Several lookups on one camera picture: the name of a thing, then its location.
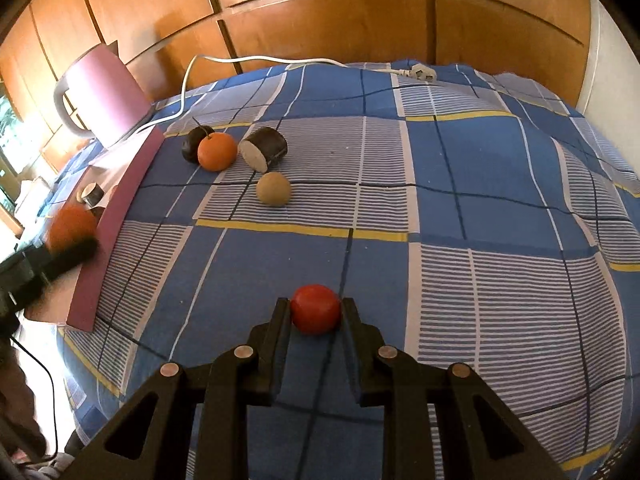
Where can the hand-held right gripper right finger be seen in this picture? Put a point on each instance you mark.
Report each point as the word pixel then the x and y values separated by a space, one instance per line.
pixel 352 360

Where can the pink electric kettle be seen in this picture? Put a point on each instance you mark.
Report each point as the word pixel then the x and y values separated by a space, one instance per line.
pixel 105 100

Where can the dark cut vegetable cylinder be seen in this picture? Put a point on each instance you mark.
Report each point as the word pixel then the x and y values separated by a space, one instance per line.
pixel 92 195
pixel 265 147

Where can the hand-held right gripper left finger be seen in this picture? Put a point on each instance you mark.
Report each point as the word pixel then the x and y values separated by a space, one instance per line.
pixel 280 360

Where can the silver tissue box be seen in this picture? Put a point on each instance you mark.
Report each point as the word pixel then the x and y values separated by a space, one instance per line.
pixel 32 195

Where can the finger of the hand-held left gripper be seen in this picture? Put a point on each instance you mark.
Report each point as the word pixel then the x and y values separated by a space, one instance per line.
pixel 70 257

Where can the red tomato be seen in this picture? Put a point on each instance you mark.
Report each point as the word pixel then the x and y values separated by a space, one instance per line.
pixel 315 310

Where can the orange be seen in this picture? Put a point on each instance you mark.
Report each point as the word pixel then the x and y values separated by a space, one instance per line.
pixel 217 152
pixel 70 227

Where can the small yellow potato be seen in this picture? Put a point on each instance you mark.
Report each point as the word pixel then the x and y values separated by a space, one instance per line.
pixel 273 189

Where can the person's left forearm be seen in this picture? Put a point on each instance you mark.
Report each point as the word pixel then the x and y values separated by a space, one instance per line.
pixel 20 400

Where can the wooden glazed door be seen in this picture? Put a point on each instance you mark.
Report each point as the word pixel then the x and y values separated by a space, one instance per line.
pixel 7 125

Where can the dark round fruit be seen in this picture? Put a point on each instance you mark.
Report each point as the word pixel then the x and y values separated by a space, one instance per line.
pixel 192 145

